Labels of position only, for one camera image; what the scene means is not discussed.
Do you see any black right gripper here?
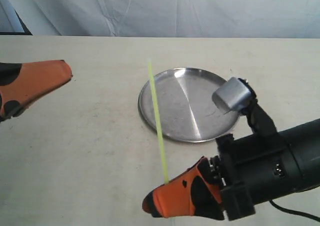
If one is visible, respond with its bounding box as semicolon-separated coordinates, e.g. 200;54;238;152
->
142;134;288;221

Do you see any thin green plastic stick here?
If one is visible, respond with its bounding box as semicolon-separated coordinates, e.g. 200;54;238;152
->
147;60;169;184

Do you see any round steel plate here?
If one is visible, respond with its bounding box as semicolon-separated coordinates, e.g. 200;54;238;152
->
154;67;240;143

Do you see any white backdrop cloth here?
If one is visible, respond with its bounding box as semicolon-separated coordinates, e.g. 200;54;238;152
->
8;0;320;39

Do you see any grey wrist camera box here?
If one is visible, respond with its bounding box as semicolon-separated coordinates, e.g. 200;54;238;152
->
212;77;252;114

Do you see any black cable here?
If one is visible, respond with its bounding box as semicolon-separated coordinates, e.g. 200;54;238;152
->
268;199;320;223

